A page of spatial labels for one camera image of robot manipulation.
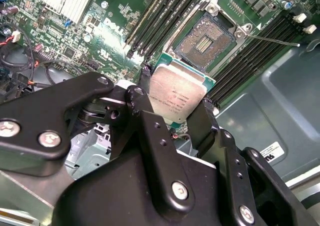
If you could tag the metal locking lever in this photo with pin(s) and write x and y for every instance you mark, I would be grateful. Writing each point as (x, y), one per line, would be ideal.
(275, 40)

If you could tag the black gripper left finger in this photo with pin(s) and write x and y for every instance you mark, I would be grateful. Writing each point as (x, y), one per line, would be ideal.
(37, 111)

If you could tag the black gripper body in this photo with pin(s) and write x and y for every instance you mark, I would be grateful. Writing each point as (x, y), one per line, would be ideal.
(112, 198)

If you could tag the silver CPU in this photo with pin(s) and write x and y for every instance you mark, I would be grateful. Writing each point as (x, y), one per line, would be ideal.
(175, 91)

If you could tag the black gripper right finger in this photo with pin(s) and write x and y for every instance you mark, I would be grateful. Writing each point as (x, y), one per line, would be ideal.
(226, 156)

